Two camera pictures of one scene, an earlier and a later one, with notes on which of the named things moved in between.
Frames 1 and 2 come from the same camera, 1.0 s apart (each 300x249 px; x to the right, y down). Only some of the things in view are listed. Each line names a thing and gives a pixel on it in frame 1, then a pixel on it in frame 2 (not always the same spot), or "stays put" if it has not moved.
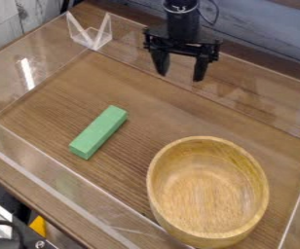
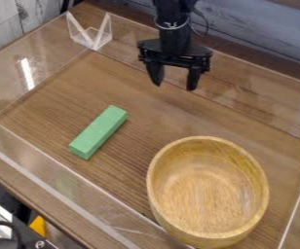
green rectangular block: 96,133 stays put
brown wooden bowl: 207,191 stays put
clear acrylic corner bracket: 90,37 stays put
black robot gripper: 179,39 -> 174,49
